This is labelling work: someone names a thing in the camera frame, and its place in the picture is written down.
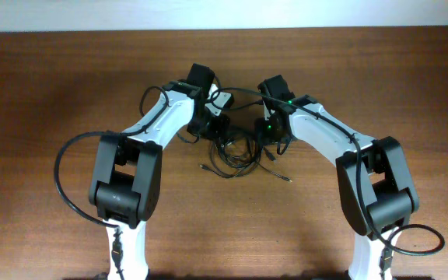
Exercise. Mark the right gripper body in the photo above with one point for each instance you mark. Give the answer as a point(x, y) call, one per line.
point(265, 131)

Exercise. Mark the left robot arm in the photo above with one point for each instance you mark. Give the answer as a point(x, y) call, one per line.
point(126, 179)

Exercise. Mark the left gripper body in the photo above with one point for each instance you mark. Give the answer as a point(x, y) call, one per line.
point(210, 127)

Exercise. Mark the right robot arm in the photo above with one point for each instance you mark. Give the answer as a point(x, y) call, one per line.
point(376, 190)

